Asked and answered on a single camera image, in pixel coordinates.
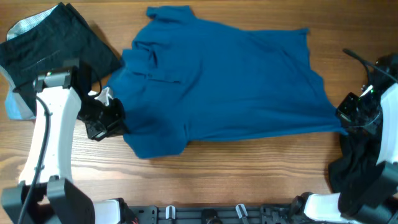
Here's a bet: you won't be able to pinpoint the blue polo shirt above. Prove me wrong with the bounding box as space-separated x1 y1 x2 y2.
108 6 343 159

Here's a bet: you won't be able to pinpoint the dark green folded trousers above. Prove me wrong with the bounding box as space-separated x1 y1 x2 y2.
1 2 121 115

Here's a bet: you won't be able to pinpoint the light blue folded garment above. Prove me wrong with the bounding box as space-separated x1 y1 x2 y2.
1 6 56 120

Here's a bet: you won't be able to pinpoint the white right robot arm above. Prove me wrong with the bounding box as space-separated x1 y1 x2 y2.
287 83 397 224

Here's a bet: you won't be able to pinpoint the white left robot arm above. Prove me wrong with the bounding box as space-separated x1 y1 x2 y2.
1 67 137 223

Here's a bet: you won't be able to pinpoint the dark crumpled garment pile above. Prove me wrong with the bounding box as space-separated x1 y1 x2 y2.
328 132 382 193

